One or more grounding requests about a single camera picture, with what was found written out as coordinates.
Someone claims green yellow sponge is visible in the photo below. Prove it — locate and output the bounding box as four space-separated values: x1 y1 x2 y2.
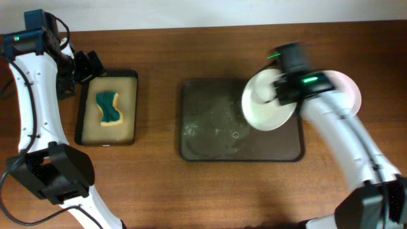
95 91 123 127

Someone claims cream white plate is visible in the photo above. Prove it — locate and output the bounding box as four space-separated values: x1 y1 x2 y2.
241 69 296 131

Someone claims pink white plate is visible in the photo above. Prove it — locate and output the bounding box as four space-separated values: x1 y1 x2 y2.
323 70 362 116

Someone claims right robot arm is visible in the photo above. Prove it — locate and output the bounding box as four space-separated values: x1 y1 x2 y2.
274 43 406 229

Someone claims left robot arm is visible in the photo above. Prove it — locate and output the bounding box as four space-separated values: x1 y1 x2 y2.
1 9 125 228

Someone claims black soapy water tray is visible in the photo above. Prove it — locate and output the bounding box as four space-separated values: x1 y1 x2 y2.
74 70 138 146

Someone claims brown serving tray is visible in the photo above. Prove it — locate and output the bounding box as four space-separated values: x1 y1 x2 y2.
179 78 305 162

